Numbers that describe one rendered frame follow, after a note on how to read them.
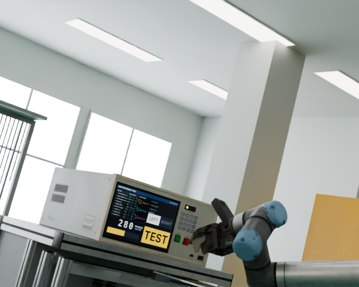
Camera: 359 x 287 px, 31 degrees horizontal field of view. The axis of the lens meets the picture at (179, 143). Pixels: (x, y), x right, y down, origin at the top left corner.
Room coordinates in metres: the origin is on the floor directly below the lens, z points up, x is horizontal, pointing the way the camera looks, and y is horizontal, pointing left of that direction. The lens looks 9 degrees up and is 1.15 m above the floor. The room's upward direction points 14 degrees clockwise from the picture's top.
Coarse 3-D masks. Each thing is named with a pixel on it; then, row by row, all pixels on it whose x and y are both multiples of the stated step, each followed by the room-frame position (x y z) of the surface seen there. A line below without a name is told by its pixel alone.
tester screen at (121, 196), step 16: (128, 192) 1.94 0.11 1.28; (144, 192) 1.97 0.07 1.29; (112, 208) 1.91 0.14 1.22; (128, 208) 1.95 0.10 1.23; (144, 208) 1.98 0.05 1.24; (160, 208) 2.02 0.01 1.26; (176, 208) 2.06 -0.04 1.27; (112, 224) 1.92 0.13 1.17; (144, 224) 1.99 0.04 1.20; (128, 240) 1.96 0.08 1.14
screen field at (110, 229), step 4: (108, 228) 1.91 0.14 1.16; (112, 228) 1.92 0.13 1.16; (112, 232) 1.93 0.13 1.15; (116, 232) 1.93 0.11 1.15; (120, 232) 1.94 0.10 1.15; (124, 232) 1.95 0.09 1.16; (128, 232) 1.96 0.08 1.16; (128, 236) 1.96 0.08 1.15; (132, 236) 1.97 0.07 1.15; (136, 236) 1.98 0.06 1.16
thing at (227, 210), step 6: (216, 198) 1.95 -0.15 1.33; (216, 204) 1.94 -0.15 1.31; (222, 204) 1.94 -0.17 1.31; (216, 210) 1.93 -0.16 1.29; (222, 210) 1.91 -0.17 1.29; (228, 210) 1.93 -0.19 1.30; (222, 216) 1.90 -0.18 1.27; (228, 216) 1.89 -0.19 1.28; (222, 222) 1.90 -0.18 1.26; (228, 222) 1.88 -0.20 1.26
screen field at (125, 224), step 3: (120, 219) 1.93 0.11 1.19; (120, 222) 1.94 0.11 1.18; (123, 222) 1.94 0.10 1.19; (126, 222) 1.95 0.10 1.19; (129, 222) 1.96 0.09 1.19; (132, 222) 1.96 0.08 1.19; (117, 225) 1.93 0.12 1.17; (120, 225) 1.94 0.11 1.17; (123, 225) 1.94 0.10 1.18; (126, 225) 1.95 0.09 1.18; (129, 225) 1.96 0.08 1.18; (132, 225) 1.96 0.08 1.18; (126, 228) 1.95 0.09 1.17; (129, 228) 1.96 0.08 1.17; (132, 228) 1.97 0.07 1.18
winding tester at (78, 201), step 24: (48, 192) 2.20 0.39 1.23; (72, 192) 2.08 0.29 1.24; (96, 192) 1.97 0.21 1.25; (168, 192) 2.03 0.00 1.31; (48, 216) 2.16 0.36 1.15; (72, 216) 2.05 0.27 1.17; (96, 216) 1.94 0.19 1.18; (192, 216) 2.10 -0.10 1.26; (216, 216) 2.16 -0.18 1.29; (96, 240) 1.91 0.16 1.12; (120, 240) 1.95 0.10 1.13
